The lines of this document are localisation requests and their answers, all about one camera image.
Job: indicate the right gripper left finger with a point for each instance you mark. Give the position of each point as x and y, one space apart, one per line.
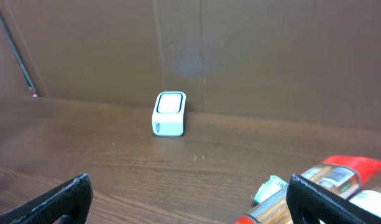
67 203

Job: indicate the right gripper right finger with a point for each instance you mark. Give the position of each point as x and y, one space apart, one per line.
310 203

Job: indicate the teal snack packet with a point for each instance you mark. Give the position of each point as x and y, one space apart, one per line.
266 190

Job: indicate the orange spaghetti packet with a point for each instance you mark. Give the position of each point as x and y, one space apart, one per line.
341 175

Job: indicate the white tube gold cap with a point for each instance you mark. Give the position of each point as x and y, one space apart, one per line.
369 200

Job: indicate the white barcode scanner stand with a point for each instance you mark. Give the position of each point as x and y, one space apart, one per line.
168 117

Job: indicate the cardboard back panel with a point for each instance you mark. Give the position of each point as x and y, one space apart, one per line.
304 60

